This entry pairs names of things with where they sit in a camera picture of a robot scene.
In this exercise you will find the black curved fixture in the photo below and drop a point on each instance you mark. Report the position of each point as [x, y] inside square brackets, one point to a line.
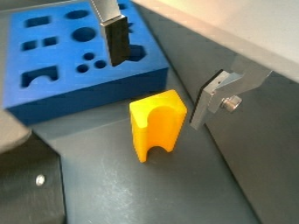
[30, 182]

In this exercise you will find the blue foam shape board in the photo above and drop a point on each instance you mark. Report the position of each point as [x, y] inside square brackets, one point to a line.
[57, 73]

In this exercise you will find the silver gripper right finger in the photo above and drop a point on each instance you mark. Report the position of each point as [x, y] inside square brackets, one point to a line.
[220, 93]

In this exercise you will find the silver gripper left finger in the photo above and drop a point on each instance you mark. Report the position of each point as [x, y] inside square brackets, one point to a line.
[113, 27]

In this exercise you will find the yellow arch block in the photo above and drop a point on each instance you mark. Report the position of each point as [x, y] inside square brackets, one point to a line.
[156, 121]

